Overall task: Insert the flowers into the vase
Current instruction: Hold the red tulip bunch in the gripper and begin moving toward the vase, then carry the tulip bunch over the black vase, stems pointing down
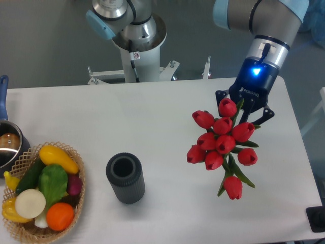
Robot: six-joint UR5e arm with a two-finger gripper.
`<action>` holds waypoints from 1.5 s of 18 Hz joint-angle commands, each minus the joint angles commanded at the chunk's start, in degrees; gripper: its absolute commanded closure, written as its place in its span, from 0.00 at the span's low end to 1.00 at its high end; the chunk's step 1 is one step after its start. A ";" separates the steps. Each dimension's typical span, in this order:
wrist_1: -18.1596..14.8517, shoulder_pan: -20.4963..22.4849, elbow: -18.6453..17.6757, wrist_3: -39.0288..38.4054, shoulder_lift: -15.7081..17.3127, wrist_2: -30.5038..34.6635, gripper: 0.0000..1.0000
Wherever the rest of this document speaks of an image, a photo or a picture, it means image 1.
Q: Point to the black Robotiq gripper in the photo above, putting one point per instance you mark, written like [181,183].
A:
[253,84]

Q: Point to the red tulip bouquet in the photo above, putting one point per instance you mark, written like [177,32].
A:
[225,144]

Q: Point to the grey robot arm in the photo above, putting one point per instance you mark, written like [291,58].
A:
[274,24]

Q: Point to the dark grey ribbed vase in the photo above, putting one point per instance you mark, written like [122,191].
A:
[125,175]

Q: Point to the blue plastic bag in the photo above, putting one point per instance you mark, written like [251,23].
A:
[314,22]

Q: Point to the black device at table edge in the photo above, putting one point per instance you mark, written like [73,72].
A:
[316,218]

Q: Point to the purple toy radish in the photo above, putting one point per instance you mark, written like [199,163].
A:
[74,186]

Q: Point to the yellow toy squash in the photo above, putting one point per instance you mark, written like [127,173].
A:
[50,154]

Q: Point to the green toy lettuce leaf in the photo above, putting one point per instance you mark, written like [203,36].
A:
[53,182]

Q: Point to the orange toy fruit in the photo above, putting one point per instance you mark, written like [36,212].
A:
[59,216]

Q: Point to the woven wicker basket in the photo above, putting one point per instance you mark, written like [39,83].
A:
[28,232]

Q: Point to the green toy cucumber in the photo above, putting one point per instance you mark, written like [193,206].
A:
[31,177]

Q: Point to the white toy onion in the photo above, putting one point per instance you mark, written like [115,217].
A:
[30,203]

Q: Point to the yellow toy pepper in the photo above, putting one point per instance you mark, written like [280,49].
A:
[9,212]

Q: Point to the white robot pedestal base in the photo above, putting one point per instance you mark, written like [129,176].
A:
[139,47]

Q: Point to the blue handled saucepan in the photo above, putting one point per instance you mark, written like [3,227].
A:
[13,142]

